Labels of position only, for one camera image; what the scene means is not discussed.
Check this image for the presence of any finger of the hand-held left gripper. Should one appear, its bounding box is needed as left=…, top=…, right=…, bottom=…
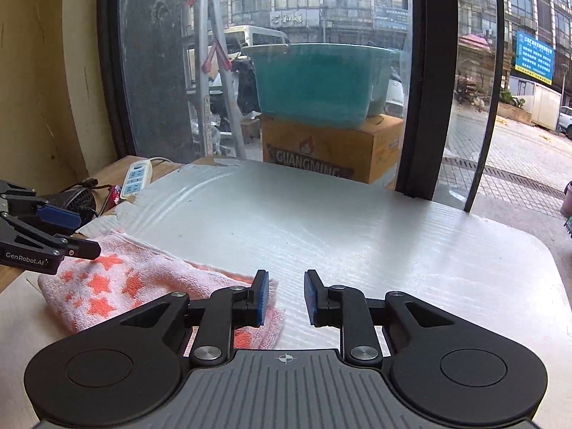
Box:
left=0, top=213, right=102, bottom=261
left=0, top=181, right=81, bottom=234

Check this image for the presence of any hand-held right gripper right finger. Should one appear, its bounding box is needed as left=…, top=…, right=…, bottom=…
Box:
left=303, top=269, right=489, bottom=366

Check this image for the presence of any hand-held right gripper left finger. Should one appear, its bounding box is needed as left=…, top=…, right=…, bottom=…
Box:
left=88, top=269, right=271, bottom=368

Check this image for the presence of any pink towel with orange stars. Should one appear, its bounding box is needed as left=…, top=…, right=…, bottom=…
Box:
left=38, top=230, right=287, bottom=352

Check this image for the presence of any black power adapter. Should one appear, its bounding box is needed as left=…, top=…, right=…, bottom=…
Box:
left=44, top=187, right=98, bottom=230

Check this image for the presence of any white blue power strip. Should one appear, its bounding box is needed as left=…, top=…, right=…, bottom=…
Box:
left=119, top=158, right=153, bottom=198

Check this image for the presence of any yellow cardboard box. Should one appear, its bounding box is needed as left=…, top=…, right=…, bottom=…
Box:
left=260, top=113, right=405, bottom=191

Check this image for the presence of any teal plastic tub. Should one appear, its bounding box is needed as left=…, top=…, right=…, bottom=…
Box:
left=241, top=43, right=401, bottom=130

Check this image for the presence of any aluminium ladder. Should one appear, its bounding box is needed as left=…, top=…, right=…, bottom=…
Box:
left=191, top=0, right=248, bottom=162

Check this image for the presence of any black window pillar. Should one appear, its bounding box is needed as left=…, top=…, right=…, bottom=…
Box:
left=395, top=0, right=459, bottom=203

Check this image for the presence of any light grey van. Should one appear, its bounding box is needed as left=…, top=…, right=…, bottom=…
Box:
left=222, top=25, right=292, bottom=62

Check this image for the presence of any white kiosk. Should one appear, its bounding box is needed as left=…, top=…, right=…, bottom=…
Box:
left=520, top=82, right=562, bottom=131

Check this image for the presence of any blue sign board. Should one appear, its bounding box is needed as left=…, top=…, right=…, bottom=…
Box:
left=513, top=31, right=556, bottom=84

